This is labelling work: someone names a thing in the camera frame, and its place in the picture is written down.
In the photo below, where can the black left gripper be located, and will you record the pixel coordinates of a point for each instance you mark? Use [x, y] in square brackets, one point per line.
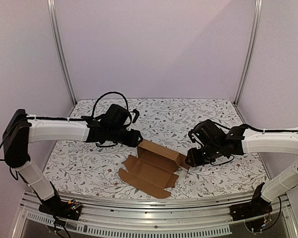
[132, 141]

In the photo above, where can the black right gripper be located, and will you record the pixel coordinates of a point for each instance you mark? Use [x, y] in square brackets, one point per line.
[193, 157]

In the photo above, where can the brown cardboard box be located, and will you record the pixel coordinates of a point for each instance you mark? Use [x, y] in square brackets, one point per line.
[152, 171]

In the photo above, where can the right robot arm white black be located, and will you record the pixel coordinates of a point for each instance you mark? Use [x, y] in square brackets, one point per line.
[246, 139]

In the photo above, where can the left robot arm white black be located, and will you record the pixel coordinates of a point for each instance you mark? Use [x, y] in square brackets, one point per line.
[24, 129]

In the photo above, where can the floral patterned table mat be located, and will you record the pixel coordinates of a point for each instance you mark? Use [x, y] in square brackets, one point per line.
[85, 169]

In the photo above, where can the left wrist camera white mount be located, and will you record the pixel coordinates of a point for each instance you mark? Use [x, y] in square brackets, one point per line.
[132, 117]

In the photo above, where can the aluminium front rail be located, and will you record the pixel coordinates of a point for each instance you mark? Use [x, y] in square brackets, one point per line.
[174, 218]

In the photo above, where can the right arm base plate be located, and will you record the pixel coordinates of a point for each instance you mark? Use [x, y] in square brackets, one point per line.
[248, 210]

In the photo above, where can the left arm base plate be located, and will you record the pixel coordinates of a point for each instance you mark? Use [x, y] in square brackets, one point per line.
[64, 209]

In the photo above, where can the left aluminium frame post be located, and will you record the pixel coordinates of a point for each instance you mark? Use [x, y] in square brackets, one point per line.
[60, 51]

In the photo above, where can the aluminium frame post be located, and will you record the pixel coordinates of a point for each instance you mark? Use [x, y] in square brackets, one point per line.
[250, 51]
[60, 51]

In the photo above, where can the right aluminium frame post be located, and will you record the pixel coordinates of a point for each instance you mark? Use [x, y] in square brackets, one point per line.
[250, 51]

